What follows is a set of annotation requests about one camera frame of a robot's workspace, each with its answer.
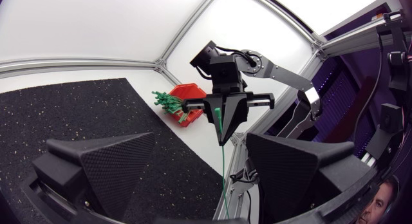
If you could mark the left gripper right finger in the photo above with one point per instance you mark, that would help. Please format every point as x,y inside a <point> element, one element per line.
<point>289,172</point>

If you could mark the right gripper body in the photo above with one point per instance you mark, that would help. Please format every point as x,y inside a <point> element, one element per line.
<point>227,76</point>

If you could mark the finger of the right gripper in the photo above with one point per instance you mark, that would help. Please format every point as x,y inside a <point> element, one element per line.
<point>235,114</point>
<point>212,111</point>

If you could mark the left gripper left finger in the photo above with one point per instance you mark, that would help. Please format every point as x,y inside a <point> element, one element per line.
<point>106,172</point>

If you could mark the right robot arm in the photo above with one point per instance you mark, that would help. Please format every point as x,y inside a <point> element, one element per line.
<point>286,76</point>

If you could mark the red plastic box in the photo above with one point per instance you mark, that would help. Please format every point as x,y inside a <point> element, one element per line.
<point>188,90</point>

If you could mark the black speckled mat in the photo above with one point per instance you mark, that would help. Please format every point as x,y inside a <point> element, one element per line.
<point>80,111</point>

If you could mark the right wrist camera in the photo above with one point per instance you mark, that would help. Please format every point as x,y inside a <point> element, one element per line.
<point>203,58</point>

